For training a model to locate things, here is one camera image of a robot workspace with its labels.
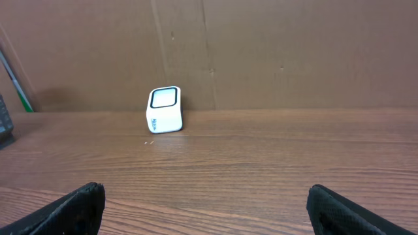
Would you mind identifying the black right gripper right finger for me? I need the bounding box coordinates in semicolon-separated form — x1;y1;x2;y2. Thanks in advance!
306;184;414;235

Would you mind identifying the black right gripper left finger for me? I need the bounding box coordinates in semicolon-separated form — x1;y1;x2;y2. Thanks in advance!
1;182;106;235

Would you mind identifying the white barcode scanner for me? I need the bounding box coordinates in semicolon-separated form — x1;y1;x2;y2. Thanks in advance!
146;86;183;134

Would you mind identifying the dark grey mesh basket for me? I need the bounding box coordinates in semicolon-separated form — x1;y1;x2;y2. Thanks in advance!
0;96;15;149

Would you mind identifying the white green pole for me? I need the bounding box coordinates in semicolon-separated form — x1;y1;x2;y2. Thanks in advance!
1;52;34;113

